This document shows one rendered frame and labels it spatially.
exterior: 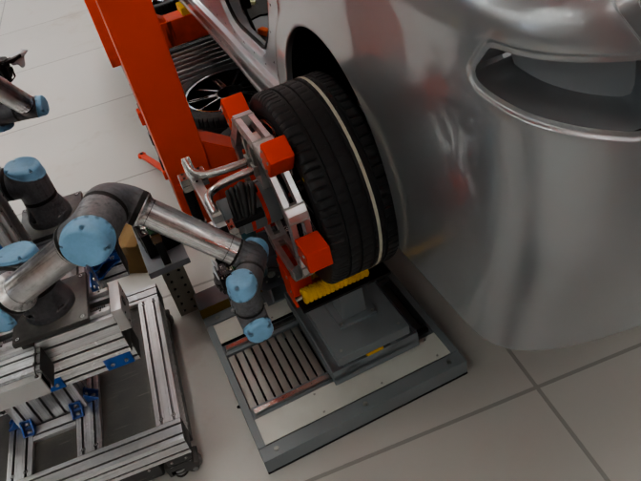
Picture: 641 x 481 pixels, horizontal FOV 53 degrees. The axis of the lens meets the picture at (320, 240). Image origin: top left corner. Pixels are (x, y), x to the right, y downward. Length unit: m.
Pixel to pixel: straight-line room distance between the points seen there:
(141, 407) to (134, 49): 1.26
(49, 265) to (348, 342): 1.17
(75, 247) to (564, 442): 1.69
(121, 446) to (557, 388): 1.56
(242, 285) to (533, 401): 1.30
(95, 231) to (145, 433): 1.06
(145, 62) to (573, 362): 1.88
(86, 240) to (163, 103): 0.94
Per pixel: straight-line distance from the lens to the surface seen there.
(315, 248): 1.81
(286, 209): 1.81
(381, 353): 2.47
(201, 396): 2.73
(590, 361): 2.64
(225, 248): 1.68
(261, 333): 1.67
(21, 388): 2.07
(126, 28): 2.27
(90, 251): 1.57
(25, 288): 1.78
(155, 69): 2.33
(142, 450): 2.38
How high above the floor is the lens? 2.05
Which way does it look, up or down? 40 degrees down
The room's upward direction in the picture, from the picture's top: 14 degrees counter-clockwise
